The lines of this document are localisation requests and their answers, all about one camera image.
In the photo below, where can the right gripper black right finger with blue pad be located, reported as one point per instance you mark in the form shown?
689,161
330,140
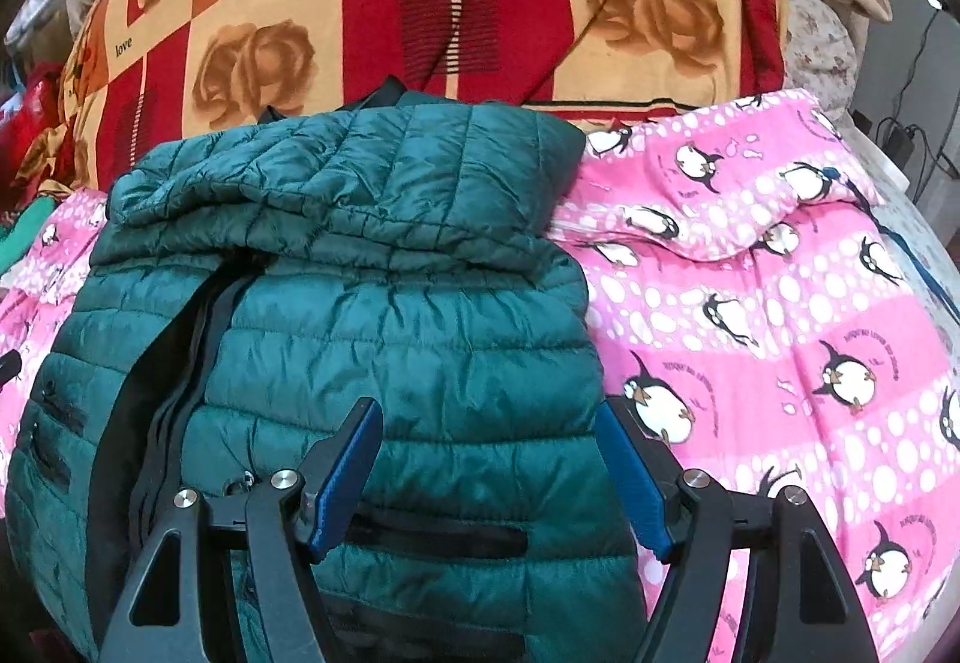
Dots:
799,602

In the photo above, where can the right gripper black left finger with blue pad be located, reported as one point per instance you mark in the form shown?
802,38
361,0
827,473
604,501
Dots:
179,601

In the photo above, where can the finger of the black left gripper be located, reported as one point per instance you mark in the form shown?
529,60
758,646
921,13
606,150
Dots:
10,366

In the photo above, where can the green quilted puffer jacket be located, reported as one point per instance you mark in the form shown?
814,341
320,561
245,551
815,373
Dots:
250,286

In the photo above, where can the red clothes pile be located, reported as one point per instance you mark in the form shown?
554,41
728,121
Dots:
38,155

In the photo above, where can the green garment at bedside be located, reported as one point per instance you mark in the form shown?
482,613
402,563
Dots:
17,239

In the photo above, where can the pink penguin bed sheet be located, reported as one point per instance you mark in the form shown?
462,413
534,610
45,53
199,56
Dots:
744,296

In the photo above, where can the red orange rose blanket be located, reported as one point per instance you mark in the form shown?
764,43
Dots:
145,72

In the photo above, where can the black power adapter with cable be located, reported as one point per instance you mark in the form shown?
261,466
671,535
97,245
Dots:
907,93

